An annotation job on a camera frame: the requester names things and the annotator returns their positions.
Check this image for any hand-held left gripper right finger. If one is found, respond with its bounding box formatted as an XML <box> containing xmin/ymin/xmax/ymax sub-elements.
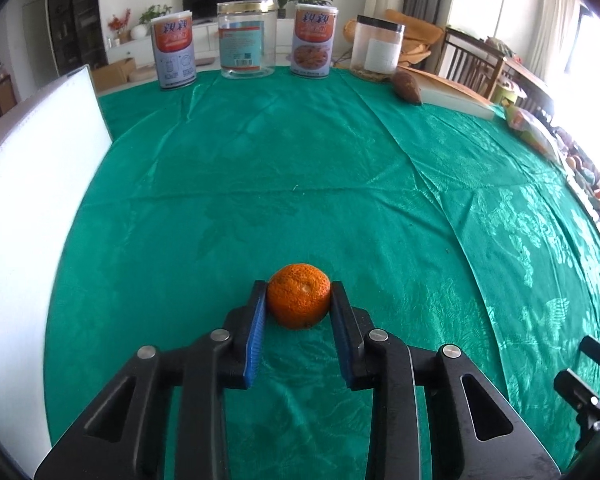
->
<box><xmin>330</xmin><ymin>281</ymin><xmax>563</xmax><ymax>480</ymax></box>

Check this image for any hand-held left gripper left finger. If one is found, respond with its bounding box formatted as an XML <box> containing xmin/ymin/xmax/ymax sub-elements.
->
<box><xmin>34</xmin><ymin>280</ymin><xmax>269</xmax><ymax>480</ymax></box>

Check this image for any small orange tangerine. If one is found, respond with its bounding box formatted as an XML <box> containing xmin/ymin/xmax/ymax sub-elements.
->
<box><xmin>266</xmin><ymin>263</ymin><xmax>332</xmax><ymax>331</ymax></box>

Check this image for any green tablecloth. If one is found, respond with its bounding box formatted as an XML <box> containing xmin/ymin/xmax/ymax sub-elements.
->
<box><xmin>42</xmin><ymin>65</ymin><xmax>600</xmax><ymax>480</ymax></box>

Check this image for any pile of colourful produce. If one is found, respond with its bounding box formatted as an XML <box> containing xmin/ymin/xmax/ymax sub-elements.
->
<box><xmin>555</xmin><ymin>125</ymin><xmax>600</xmax><ymax>241</ymax></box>

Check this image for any colourful snack packet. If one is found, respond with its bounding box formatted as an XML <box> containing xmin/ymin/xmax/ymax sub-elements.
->
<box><xmin>505</xmin><ymin>105</ymin><xmax>563</xmax><ymax>161</ymax></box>

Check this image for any white panel board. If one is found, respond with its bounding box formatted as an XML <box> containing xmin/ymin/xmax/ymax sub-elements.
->
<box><xmin>0</xmin><ymin>64</ymin><xmax>115</xmax><ymax>476</ymax></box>

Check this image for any brown sweet potato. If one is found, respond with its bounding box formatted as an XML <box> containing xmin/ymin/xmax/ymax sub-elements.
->
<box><xmin>391</xmin><ymin>70</ymin><xmax>423</xmax><ymax>106</ymax></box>

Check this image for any white flat box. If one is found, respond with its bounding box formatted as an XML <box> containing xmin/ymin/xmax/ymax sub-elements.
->
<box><xmin>397</xmin><ymin>65</ymin><xmax>506</xmax><ymax>121</ymax></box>

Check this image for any clear container with black lid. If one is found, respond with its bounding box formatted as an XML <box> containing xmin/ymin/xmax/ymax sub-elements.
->
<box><xmin>351</xmin><ymin>15</ymin><xmax>406</xmax><ymax>78</ymax></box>

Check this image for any clear jar with gold lid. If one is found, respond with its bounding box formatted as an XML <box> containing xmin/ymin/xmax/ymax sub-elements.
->
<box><xmin>216</xmin><ymin>0</ymin><xmax>277</xmax><ymax>81</ymax></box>

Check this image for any blue and orange labelled can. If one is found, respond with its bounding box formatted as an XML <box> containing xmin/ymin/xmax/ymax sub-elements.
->
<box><xmin>150</xmin><ymin>10</ymin><xmax>197</xmax><ymax>92</ymax></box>
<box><xmin>290</xmin><ymin>3</ymin><xmax>340</xmax><ymax>80</ymax></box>

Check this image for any cardboard box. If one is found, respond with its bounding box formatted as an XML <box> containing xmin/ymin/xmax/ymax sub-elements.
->
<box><xmin>90</xmin><ymin>57</ymin><xmax>138</xmax><ymax>93</ymax></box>

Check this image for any wooden chair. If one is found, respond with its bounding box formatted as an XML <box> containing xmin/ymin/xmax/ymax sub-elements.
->
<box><xmin>437</xmin><ymin>27</ymin><xmax>508</xmax><ymax>101</ymax></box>

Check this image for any white low cabinet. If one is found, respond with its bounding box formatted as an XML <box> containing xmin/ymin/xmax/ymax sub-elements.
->
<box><xmin>102</xmin><ymin>22</ymin><xmax>221</xmax><ymax>68</ymax></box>

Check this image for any orange cushion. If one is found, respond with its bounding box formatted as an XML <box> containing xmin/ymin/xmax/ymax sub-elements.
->
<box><xmin>343</xmin><ymin>9</ymin><xmax>445</xmax><ymax>68</ymax></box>

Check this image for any red flower arrangement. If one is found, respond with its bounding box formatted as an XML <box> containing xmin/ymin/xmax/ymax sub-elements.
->
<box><xmin>107</xmin><ymin>8</ymin><xmax>132</xmax><ymax>46</ymax></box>

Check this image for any dark bookshelf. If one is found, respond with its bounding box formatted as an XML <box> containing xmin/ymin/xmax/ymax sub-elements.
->
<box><xmin>45</xmin><ymin>0</ymin><xmax>106</xmax><ymax>76</ymax></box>

